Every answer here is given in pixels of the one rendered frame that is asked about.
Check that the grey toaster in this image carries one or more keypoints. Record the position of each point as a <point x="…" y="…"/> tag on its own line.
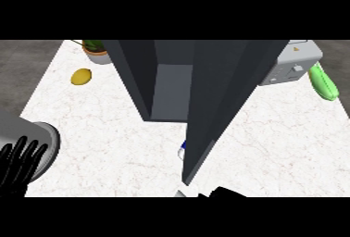
<point x="291" y="63"/>

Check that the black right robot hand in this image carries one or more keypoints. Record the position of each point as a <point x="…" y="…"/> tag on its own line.
<point x="223" y="193"/>

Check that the dark grey cabinet door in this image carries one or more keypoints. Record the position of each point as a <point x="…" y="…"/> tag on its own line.
<point x="218" y="92"/>

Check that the dark grey cabinet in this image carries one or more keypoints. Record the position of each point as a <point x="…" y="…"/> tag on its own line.
<point x="169" y="92"/>

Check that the yellow lemon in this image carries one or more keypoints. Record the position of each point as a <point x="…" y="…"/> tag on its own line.
<point x="81" y="76"/>

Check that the clear water bottle blue label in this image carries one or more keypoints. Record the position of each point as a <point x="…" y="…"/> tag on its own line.
<point x="181" y="150"/>

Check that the green cucumber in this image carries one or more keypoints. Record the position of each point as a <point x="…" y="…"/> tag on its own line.
<point x="323" y="84"/>

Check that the potted green plant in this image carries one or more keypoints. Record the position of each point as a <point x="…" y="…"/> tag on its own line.
<point x="97" y="54"/>

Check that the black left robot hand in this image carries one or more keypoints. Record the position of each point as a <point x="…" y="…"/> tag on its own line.
<point x="13" y="172"/>

